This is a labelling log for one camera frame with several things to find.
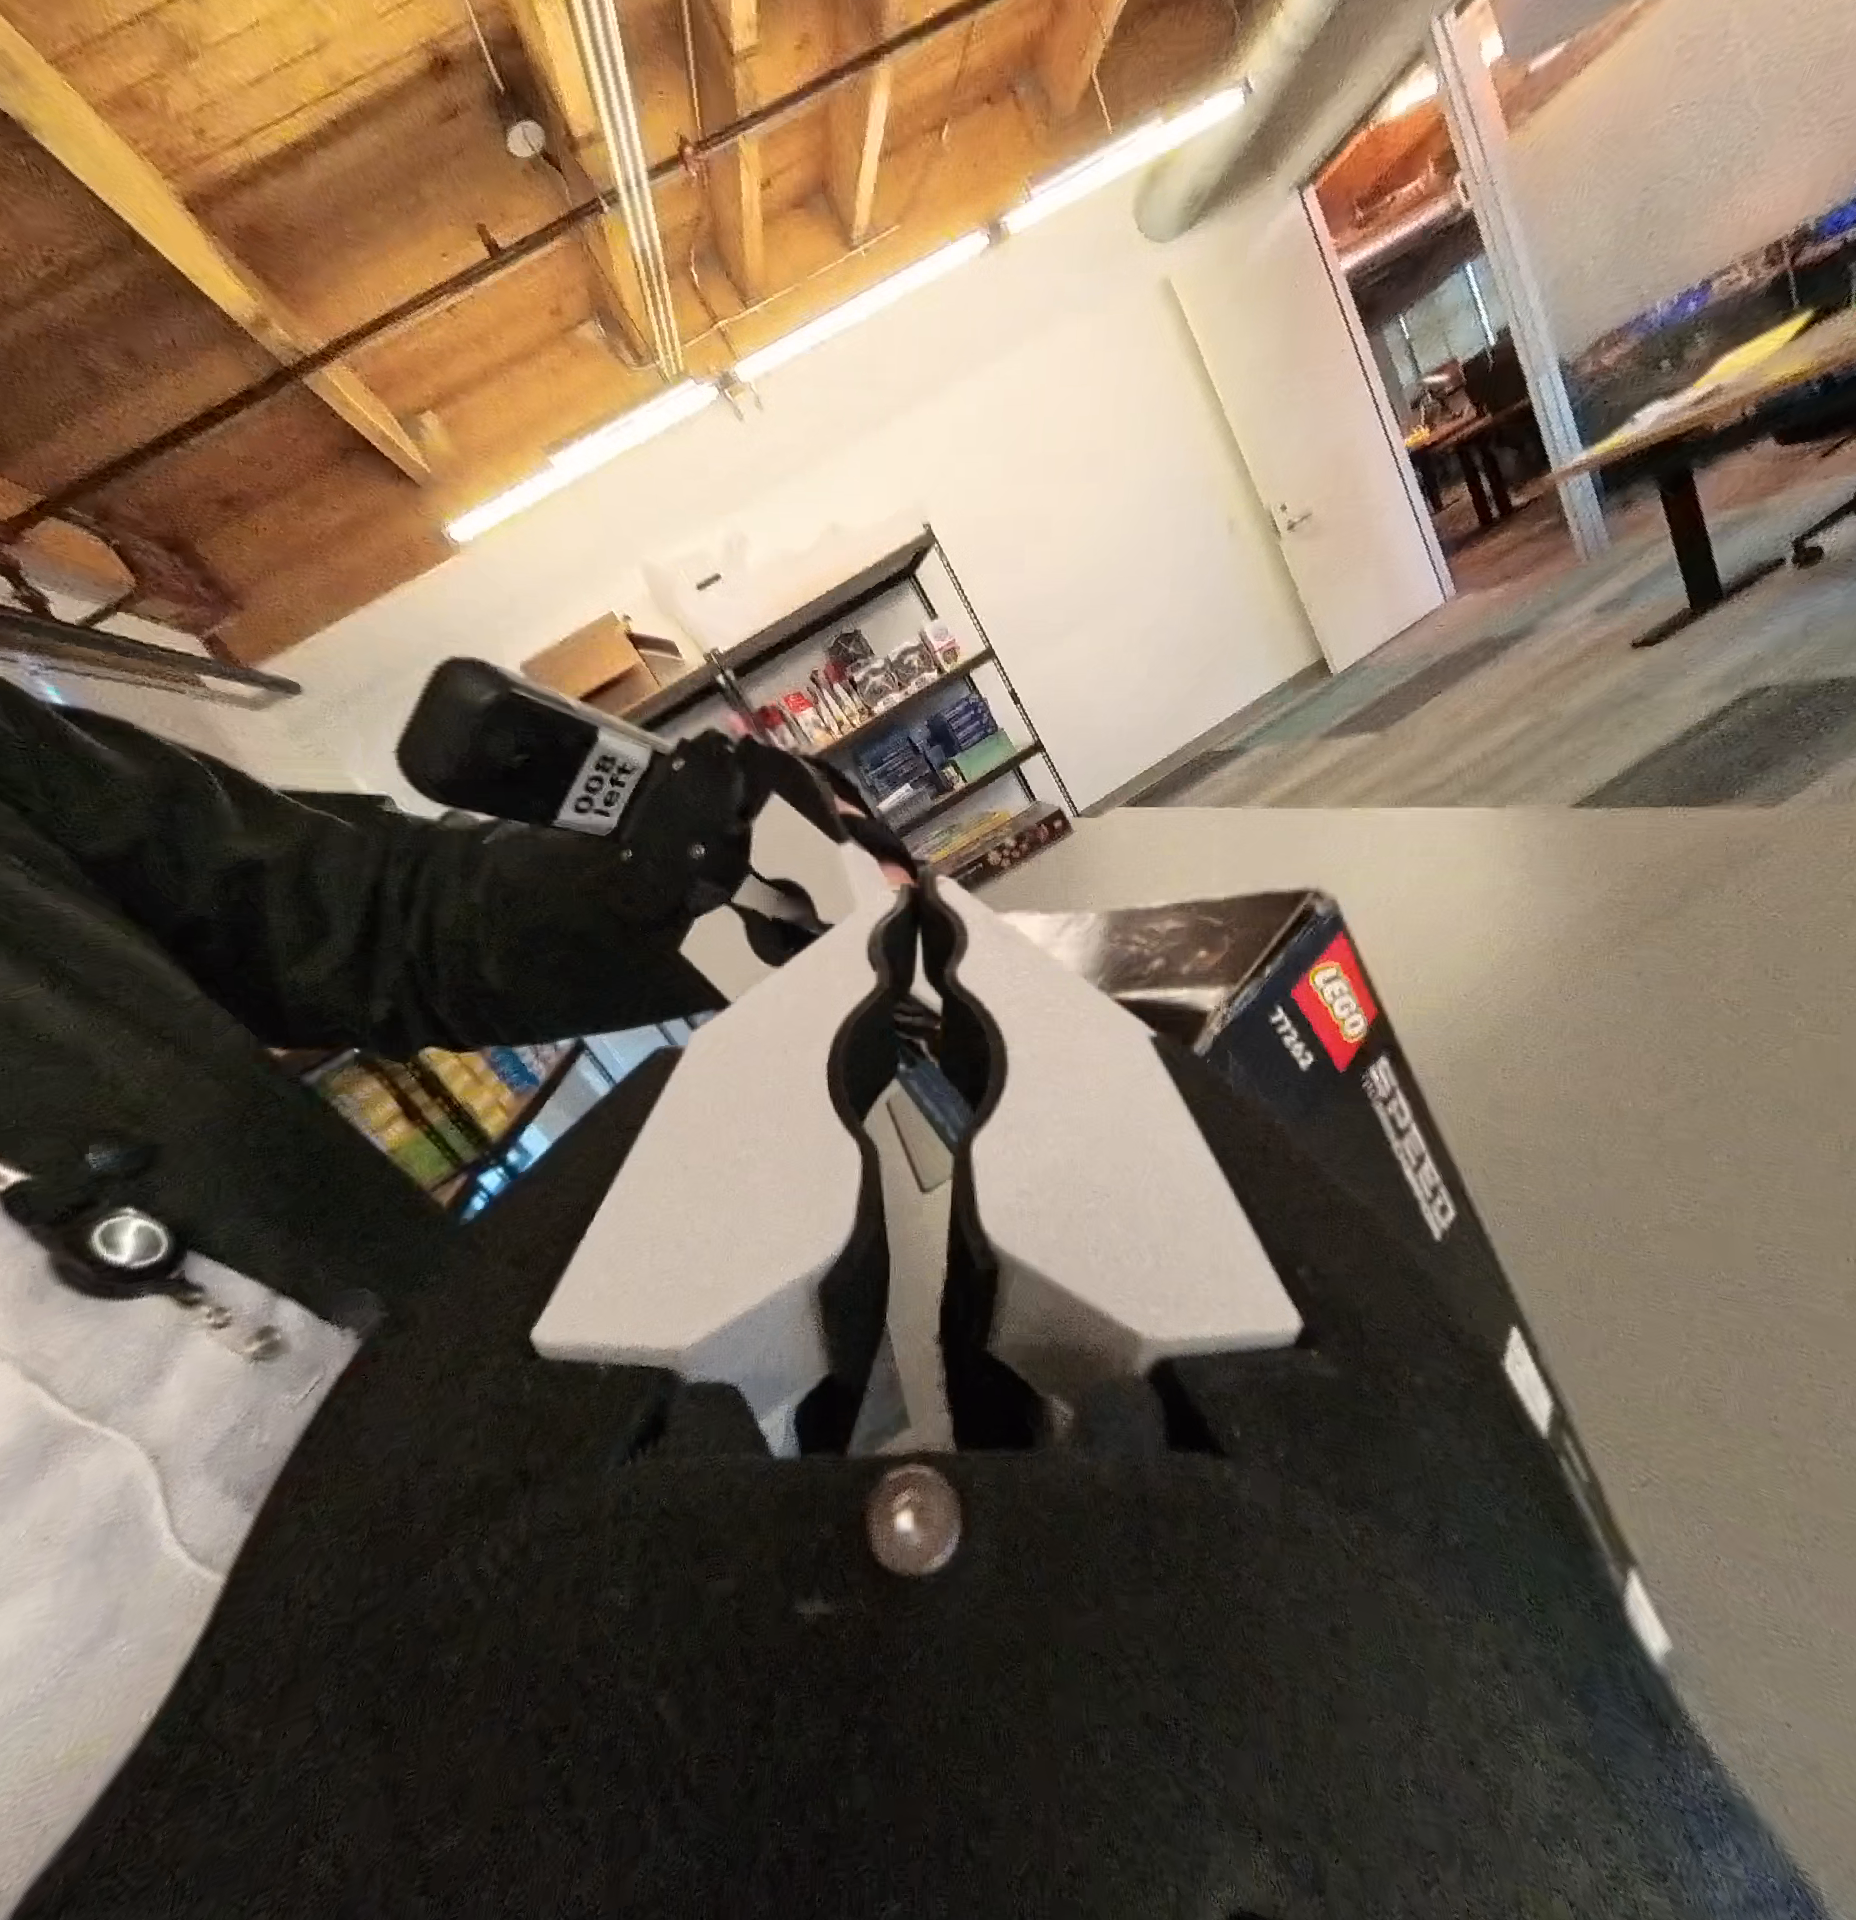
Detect wooden desk black legs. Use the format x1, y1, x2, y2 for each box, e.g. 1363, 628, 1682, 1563
1542, 308, 1856, 649

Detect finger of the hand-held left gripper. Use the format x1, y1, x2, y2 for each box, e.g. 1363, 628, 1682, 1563
748, 796, 888, 934
675, 896, 817, 998

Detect grey ceiling duct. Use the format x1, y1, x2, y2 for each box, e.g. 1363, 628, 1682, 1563
1136, 0, 1463, 245

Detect black speed car lego box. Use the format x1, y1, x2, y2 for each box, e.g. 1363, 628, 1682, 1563
1002, 888, 1683, 1670

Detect white door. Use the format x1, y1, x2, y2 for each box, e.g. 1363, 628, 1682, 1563
1165, 194, 1459, 675

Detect black badge reel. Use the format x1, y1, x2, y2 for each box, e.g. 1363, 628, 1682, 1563
0, 1142, 296, 1363

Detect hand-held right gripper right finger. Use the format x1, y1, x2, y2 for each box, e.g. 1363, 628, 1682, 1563
926, 875, 1307, 1444

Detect rows of small yellow boxes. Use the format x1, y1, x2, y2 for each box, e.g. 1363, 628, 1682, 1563
326, 1043, 569, 1202

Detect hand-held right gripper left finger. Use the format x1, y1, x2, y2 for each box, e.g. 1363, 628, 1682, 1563
530, 881, 933, 1454

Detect black office chair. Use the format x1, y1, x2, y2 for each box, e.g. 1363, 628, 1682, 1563
1760, 209, 1856, 569

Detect open brown cardboard box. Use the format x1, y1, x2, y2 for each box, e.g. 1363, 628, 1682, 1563
519, 610, 694, 719

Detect long ceiling light strip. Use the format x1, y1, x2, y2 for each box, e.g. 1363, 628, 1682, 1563
440, 82, 1259, 548

